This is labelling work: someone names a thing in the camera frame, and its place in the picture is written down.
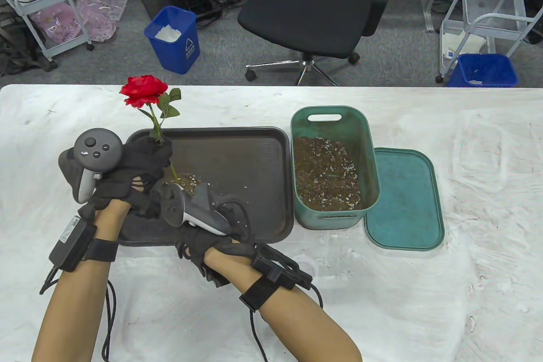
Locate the person's right hand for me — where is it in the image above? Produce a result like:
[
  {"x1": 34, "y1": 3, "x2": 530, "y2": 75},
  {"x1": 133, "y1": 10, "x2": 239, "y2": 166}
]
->
[{"x1": 175, "y1": 193, "x2": 258, "y2": 289}]

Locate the dark backpack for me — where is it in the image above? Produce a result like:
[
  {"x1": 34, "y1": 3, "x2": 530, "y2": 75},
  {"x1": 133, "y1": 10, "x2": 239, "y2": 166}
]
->
[{"x1": 0, "y1": 3, "x2": 58, "y2": 76}]

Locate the black mount bracket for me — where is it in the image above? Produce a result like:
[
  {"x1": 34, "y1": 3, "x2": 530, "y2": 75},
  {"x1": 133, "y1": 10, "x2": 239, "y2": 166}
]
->
[{"x1": 204, "y1": 269, "x2": 232, "y2": 289}]

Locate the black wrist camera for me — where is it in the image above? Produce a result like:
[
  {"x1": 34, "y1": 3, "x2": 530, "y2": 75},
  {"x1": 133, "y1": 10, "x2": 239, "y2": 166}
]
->
[{"x1": 252, "y1": 243, "x2": 313, "y2": 291}]

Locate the grey wrist camera with label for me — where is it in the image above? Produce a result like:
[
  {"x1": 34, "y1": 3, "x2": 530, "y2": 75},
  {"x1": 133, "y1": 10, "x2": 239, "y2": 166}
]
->
[{"x1": 49, "y1": 216, "x2": 97, "y2": 272}]

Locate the black office chair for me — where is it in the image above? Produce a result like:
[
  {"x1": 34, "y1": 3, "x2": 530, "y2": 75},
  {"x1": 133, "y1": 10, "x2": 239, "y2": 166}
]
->
[{"x1": 229, "y1": 0, "x2": 401, "y2": 86}]

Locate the teal plastic storage bin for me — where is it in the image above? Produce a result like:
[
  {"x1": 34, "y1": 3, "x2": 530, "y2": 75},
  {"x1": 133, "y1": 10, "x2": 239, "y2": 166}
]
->
[{"x1": 291, "y1": 107, "x2": 381, "y2": 232}]

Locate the brown potting mix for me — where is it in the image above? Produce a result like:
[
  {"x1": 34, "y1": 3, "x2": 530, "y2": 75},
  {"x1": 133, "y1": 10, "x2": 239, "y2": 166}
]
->
[
  {"x1": 170, "y1": 173, "x2": 209, "y2": 198},
  {"x1": 294, "y1": 136, "x2": 362, "y2": 212}
]

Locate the blue bin with white symbol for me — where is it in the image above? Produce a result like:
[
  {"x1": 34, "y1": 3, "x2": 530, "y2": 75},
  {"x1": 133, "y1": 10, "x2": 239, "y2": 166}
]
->
[{"x1": 144, "y1": 6, "x2": 201, "y2": 75}]

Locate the red artificial rose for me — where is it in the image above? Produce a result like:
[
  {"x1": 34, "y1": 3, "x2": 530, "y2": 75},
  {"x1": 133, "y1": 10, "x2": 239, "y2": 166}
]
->
[{"x1": 120, "y1": 75, "x2": 182, "y2": 184}]

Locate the plain blue waste bin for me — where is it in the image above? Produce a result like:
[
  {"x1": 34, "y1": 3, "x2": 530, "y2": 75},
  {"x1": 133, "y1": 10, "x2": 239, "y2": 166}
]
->
[{"x1": 448, "y1": 53, "x2": 519, "y2": 87}]

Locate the black wrist strap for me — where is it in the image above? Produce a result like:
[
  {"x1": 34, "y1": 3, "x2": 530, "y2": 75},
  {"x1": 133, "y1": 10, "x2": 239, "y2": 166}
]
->
[
  {"x1": 240, "y1": 276, "x2": 281, "y2": 311},
  {"x1": 83, "y1": 238, "x2": 118, "y2": 261}
]

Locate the pink plastic bag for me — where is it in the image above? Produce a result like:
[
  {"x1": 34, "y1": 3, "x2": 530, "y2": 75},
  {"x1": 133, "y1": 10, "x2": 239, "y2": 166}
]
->
[
  {"x1": 32, "y1": 1, "x2": 81, "y2": 44},
  {"x1": 76, "y1": 0, "x2": 129, "y2": 42}
]

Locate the black cable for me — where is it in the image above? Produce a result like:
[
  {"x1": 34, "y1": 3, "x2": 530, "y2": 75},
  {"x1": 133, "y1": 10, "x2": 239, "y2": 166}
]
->
[
  {"x1": 250, "y1": 285, "x2": 324, "y2": 362},
  {"x1": 39, "y1": 267, "x2": 117, "y2": 362}
]

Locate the dark grey handheld controller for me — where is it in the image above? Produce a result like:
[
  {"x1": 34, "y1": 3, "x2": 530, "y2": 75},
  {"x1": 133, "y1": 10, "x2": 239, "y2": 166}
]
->
[{"x1": 58, "y1": 129, "x2": 123, "y2": 204}]

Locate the dark brown plastic tray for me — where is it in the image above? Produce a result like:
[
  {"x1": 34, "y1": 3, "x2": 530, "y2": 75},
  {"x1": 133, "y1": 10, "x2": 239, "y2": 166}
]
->
[{"x1": 117, "y1": 126, "x2": 295, "y2": 247}]

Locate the white crumpled paper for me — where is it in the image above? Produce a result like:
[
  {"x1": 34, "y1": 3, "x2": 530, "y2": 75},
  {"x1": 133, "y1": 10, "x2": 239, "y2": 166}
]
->
[{"x1": 154, "y1": 25, "x2": 183, "y2": 42}]

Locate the person's left hand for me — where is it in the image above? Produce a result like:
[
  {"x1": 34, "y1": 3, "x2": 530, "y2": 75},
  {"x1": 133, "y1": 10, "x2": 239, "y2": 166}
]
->
[{"x1": 78, "y1": 137, "x2": 174, "y2": 220}]

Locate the person's right forearm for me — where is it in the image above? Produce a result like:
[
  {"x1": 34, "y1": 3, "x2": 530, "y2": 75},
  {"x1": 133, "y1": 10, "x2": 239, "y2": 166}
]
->
[{"x1": 204, "y1": 247, "x2": 362, "y2": 362}]

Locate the white handled grey controller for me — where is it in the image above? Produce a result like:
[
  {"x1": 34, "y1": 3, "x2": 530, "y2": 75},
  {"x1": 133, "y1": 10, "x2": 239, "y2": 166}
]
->
[{"x1": 160, "y1": 184, "x2": 232, "y2": 236}]

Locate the teal plastic bin lid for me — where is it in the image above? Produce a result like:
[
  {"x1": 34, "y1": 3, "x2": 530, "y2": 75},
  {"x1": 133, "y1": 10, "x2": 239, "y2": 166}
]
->
[{"x1": 366, "y1": 148, "x2": 445, "y2": 251}]

